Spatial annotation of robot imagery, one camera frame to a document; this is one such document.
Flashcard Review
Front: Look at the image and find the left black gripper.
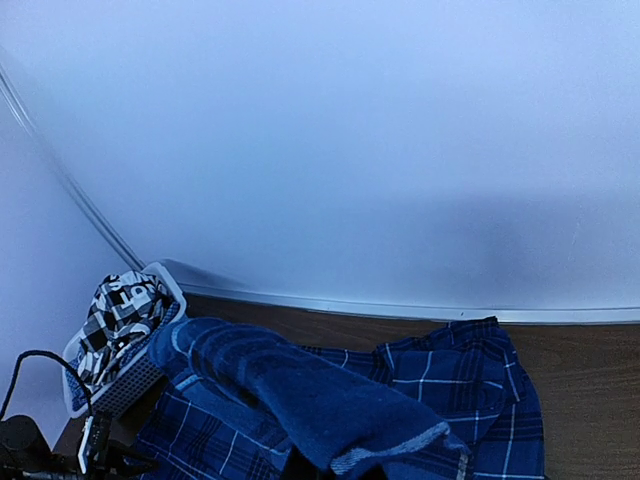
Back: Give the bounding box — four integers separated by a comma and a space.
82, 440, 159, 479

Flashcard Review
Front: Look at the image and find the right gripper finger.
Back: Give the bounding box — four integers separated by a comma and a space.
280, 447, 333, 480

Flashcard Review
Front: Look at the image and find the blue plaid long sleeve shirt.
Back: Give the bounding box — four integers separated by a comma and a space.
136, 317, 546, 479

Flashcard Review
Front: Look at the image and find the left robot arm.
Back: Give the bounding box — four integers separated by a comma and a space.
1, 414, 159, 480

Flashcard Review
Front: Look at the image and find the blue patterned shirt in basket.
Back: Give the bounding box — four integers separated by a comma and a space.
64, 350, 86, 411

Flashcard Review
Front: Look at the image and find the black white checked shirt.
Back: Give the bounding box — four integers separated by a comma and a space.
77, 270, 173, 387

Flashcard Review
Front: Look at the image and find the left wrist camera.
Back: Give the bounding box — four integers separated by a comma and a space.
77, 412, 112, 476

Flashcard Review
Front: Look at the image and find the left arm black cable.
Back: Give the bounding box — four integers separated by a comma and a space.
0, 348, 99, 426

